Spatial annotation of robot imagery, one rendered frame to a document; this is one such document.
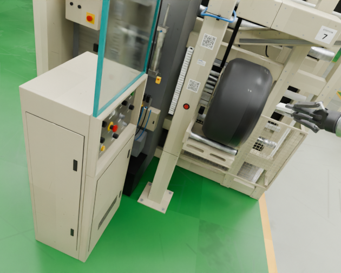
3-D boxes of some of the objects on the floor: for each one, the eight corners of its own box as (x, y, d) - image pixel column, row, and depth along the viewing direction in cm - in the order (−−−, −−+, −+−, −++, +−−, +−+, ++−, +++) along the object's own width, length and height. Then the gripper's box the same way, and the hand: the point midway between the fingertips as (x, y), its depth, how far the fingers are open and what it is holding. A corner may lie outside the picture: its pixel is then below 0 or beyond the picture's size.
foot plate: (137, 201, 239) (137, 200, 238) (148, 182, 261) (148, 180, 259) (164, 214, 237) (165, 212, 236) (173, 193, 258) (174, 191, 257)
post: (146, 199, 244) (284, -240, 93) (151, 189, 255) (283, -220, 104) (159, 205, 243) (321, -230, 92) (164, 195, 253) (316, -211, 103)
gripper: (343, 133, 95) (283, 115, 113) (349, 102, 88) (283, 86, 105) (332, 144, 92) (272, 123, 110) (337, 112, 85) (271, 95, 102)
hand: (286, 108), depth 105 cm, fingers closed
